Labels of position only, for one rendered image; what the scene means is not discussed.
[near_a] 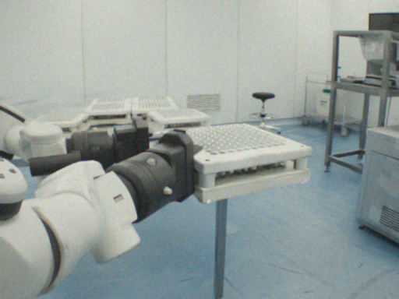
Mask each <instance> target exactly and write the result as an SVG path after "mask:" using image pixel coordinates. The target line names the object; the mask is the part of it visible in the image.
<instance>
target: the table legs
mask: <svg viewBox="0 0 399 299"><path fill-rule="evenodd" d="M227 209H228V198H226V199H218V200H216V234H215V265H214V299H222V297H223V295H224V268H225V239H227Z"/></svg>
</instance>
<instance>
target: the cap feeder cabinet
mask: <svg viewBox="0 0 399 299"><path fill-rule="evenodd" d="M366 130H367V138H366V149H365V159H364V165H363V170H362V180H361V186H360V192H359V197H358V203H357V208H356V213H355V216H356V217H357V218H356V220H357V221H358V222H359V223H361V224H362V225H360V226H359V227H358V228H359V229H361V230H364V227H363V224H364V225H366V226H367V227H370V228H371V229H373V230H375V231H377V232H378V233H379V234H382V235H383V236H385V237H388V238H389V239H391V240H393V241H396V242H397V243H398V244H399V125H391V126H385V127H380V128H367V129H366Z"/></svg>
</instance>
